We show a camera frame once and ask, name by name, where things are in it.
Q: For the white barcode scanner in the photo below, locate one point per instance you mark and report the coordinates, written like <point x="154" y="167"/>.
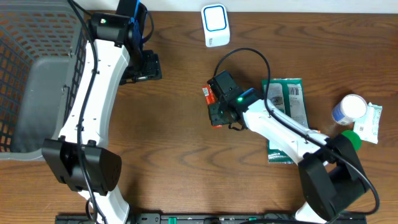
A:
<point x="215" y="25"/>

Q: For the light green tissue packet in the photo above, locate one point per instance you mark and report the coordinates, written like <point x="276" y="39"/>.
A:
<point x="367" y="127"/>

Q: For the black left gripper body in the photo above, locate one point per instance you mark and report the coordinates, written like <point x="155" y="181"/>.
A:
<point x="143" y="66"/>

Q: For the grey plastic mesh basket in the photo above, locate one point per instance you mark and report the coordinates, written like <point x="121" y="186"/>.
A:
<point x="42" y="61"/>

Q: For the white tub container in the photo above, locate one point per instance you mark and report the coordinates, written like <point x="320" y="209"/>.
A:
<point x="349" y="109"/>

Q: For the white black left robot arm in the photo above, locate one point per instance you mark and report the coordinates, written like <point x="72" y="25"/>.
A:
<point x="79" y="157"/>

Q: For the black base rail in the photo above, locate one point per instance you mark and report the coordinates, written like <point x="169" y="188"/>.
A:
<point x="156" y="218"/>

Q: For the red stick sachet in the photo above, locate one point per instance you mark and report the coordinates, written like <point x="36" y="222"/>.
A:
<point x="210" y="98"/>

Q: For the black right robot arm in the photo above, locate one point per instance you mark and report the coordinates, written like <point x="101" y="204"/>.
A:
<point x="331" y="175"/>

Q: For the tall green white packet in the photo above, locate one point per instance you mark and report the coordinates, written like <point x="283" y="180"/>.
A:
<point x="288" y="97"/>

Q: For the green lid jar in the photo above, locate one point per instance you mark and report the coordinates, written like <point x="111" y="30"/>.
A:
<point x="354" y="139"/>

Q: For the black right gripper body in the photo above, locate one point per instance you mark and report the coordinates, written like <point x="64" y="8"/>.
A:
<point x="219" y="114"/>

